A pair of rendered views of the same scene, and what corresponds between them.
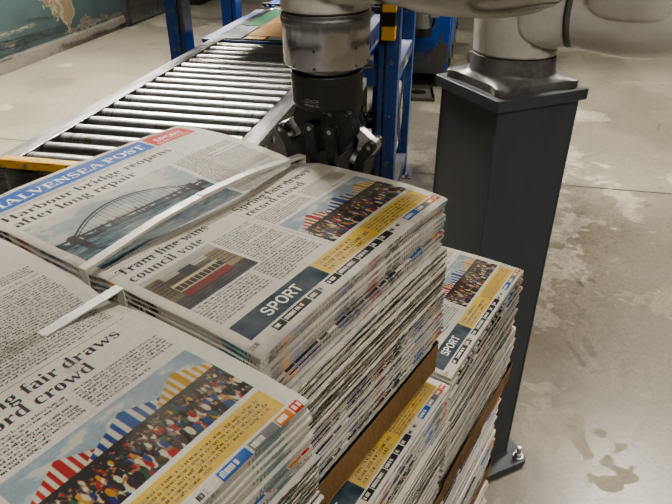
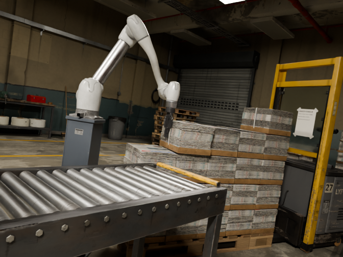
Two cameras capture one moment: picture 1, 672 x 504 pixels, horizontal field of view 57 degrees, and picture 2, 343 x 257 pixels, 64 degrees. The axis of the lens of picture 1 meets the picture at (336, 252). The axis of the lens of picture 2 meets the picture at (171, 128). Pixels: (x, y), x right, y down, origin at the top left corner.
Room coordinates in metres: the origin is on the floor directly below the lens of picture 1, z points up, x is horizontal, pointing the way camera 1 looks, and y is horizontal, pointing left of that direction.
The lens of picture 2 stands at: (2.51, 1.18, 1.11)
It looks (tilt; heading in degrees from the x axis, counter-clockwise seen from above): 3 degrees down; 211
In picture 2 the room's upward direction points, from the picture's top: 8 degrees clockwise
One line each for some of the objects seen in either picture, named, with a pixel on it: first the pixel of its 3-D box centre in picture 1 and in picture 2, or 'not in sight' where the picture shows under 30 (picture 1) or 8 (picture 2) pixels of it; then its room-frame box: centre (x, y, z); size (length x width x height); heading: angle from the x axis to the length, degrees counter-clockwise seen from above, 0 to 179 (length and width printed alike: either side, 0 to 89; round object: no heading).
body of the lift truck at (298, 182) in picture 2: not in sight; (307, 198); (-0.92, 0.98, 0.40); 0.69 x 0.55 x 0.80; 58
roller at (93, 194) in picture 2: (208, 101); (81, 189); (1.78, 0.38, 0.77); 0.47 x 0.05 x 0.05; 78
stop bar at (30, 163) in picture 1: (92, 169); (185, 173); (1.19, 0.51, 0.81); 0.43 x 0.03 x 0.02; 78
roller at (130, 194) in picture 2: (190, 115); (109, 186); (1.65, 0.40, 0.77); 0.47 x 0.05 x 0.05; 78
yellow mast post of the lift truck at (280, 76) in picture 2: not in sight; (269, 140); (-0.78, 0.50, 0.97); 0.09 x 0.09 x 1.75; 58
